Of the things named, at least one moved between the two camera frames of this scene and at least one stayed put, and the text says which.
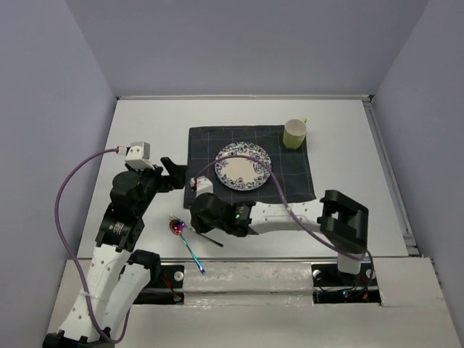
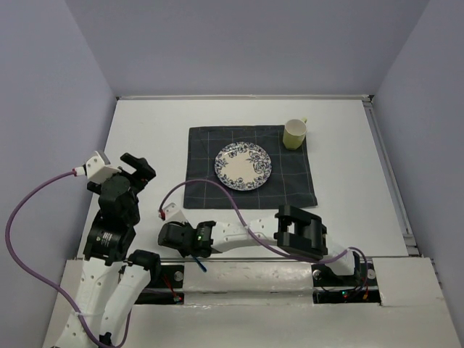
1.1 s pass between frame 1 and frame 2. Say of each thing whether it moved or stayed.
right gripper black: moved
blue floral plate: stayed
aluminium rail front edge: stayed
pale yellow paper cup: stayed
